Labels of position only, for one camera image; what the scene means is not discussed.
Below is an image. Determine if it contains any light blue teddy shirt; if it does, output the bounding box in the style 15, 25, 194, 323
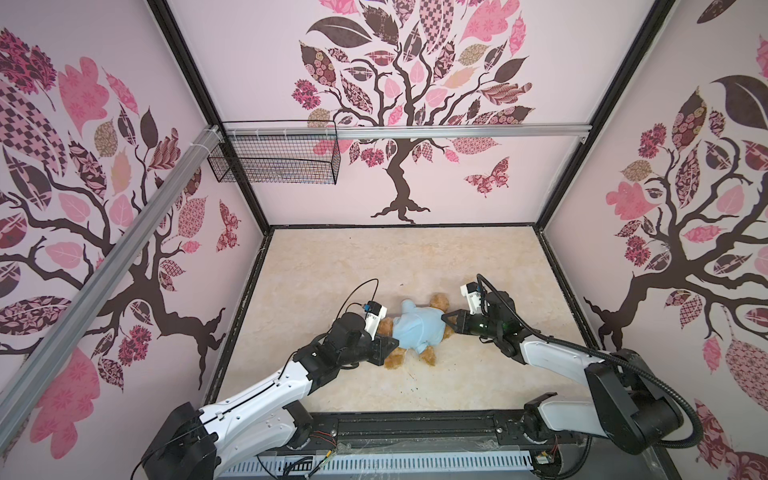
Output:
392, 299, 446, 354

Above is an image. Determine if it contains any black wire mesh basket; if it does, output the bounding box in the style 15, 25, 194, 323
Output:
208, 120, 341, 185

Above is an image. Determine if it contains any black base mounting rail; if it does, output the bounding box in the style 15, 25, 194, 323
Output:
179, 409, 679, 480

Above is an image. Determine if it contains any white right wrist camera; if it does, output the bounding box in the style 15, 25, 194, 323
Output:
460, 282, 485, 315

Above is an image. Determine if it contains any white slotted cable duct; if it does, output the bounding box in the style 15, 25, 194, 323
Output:
221, 451, 533, 479

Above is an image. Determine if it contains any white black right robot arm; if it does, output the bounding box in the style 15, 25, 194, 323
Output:
442, 283, 684, 454

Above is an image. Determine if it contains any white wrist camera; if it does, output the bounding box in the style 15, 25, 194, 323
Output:
460, 282, 485, 315
363, 300, 387, 339

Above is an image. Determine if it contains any black corner frame post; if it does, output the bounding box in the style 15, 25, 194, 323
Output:
146, 0, 271, 235
534, 0, 677, 233

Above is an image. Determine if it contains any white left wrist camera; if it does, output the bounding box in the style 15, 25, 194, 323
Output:
363, 300, 387, 339

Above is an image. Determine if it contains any black corrugated cable conduit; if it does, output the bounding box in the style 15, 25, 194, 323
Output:
475, 273, 704, 450

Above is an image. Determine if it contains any aluminium rail left wall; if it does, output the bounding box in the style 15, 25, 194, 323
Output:
1, 125, 223, 448

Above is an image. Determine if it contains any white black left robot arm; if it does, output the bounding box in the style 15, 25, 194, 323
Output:
137, 312, 399, 479

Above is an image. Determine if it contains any black corner frame post right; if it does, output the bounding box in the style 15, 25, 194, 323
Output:
534, 0, 677, 233

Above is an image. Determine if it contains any thin black camera cable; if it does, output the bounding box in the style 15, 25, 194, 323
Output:
334, 277, 381, 319

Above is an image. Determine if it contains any aluminium rail wall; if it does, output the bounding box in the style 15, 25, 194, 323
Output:
1, 125, 223, 448
224, 122, 592, 140

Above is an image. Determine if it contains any aluminium rail back wall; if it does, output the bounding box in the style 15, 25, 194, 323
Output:
224, 122, 592, 140

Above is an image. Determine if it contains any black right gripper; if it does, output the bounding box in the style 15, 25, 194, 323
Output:
442, 308, 502, 341

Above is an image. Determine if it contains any black corner frame post left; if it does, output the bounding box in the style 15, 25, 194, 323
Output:
146, 0, 271, 235

